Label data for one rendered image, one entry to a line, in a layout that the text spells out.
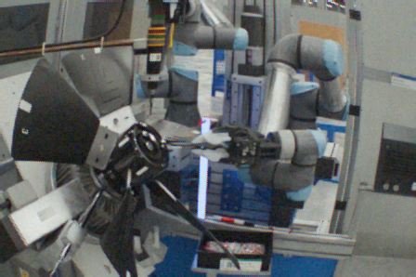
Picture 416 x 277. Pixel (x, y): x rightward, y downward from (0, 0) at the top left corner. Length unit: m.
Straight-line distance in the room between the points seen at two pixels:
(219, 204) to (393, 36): 1.52
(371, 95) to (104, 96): 1.95
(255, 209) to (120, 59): 0.98
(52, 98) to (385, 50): 2.20
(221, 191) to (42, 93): 1.19
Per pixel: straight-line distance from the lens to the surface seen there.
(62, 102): 0.95
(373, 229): 3.05
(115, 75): 1.18
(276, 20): 1.99
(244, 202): 1.95
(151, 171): 1.02
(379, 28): 2.77
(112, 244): 0.82
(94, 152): 1.02
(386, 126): 1.37
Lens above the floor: 1.52
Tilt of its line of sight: 15 degrees down
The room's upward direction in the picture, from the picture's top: 3 degrees clockwise
